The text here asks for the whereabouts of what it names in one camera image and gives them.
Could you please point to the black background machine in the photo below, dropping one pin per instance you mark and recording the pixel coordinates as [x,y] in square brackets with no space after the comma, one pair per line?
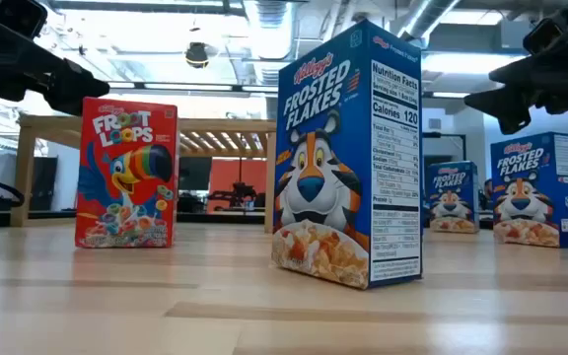
[237,193]

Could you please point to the wooden slatted shelf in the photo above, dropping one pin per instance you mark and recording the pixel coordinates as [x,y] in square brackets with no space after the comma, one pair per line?
[215,125]

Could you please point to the black aluminium rail frame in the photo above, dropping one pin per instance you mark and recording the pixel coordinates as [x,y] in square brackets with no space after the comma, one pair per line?
[215,217]

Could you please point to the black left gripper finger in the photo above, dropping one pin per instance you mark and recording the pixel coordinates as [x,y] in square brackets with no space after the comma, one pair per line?
[18,69]
[74,86]

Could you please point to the black dome ceiling fixture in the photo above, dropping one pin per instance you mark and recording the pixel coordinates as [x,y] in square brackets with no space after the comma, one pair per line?
[196,55]

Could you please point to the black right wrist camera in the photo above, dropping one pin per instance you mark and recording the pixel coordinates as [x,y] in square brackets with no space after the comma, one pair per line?
[543,35]

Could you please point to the black partition panel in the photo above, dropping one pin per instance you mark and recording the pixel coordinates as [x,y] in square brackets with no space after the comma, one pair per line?
[45,182]

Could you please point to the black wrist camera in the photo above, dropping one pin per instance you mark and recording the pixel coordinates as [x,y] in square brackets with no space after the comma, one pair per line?
[18,17]
[543,35]

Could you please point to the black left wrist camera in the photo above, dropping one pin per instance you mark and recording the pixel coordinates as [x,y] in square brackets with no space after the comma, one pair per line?
[18,17]

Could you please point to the blue Frosted Flakes cereal box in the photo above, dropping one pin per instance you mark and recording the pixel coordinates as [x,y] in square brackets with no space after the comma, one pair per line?
[451,197]
[535,192]
[333,148]

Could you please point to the silver ventilation duct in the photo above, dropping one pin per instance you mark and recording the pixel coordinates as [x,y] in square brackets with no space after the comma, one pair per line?
[427,20]

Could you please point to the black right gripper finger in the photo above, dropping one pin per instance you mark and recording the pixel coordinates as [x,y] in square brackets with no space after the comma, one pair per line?
[535,71]
[506,108]

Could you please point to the red Froot Loops cereal box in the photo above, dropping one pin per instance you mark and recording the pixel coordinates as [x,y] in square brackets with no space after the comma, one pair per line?
[126,197]

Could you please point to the long ceiling light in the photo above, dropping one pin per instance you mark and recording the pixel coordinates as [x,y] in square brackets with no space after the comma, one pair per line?
[188,87]

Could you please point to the black monitor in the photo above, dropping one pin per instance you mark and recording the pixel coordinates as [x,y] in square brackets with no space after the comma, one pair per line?
[195,173]

